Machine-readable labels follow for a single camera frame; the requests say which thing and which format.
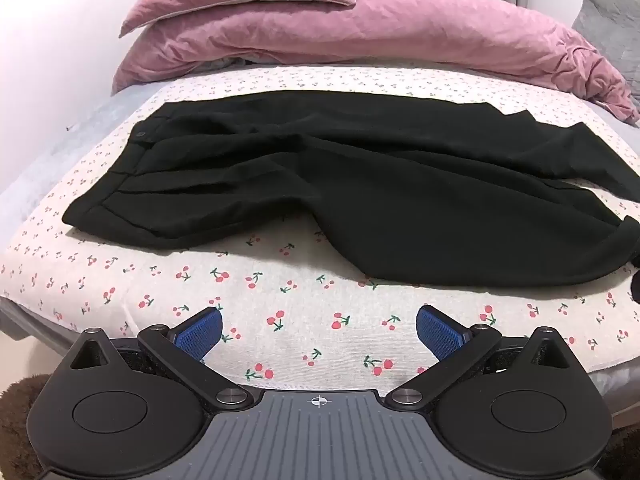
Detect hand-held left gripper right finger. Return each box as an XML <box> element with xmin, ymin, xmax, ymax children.
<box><xmin>384</xmin><ymin>304</ymin><xmax>572</xmax><ymax>407</ymax></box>

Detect grey bed sheet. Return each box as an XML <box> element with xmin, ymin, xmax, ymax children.
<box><xmin>0</xmin><ymin>83</ymin><xmax>167</xmax><ymax>211</ymax></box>

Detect pink duvet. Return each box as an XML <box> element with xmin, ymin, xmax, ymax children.
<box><xmin>111</xmin><ymin>0</ymin><xmax>640</xmax><ymax>124</ymax></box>

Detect brown furry rug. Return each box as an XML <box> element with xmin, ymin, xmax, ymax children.
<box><xmin>0</xmin><ymin>374</ymin><xmax>56</xmax><ymax>480</ymax></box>

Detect black pants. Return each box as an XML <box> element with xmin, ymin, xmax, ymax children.
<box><xmin>62</xmin><ymin>91</ymin><xmax>640</xmax><ymax>293</ymax></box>

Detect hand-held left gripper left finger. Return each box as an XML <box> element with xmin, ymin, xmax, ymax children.
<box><xmin>69</xmin><ymin>307</ymin><xmax>252</xmax><ymax>407</ymax></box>

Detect cherry print blanket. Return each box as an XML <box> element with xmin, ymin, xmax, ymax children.
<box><xmin>0</xmin><ymin>62</ymin><xmax>640</xmax><ymax>387</ymax></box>

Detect grey bed frame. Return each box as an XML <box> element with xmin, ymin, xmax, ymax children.
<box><xmin>0</xmin><ymin>294</ymin><xmax>81</xmax><ymax>358</ymax></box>

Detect grey quilted pillow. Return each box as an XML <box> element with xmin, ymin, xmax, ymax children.
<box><xmin>571</xmin><ymin>0</ymin><xmax>640</xmax><ymax>106</ymax></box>

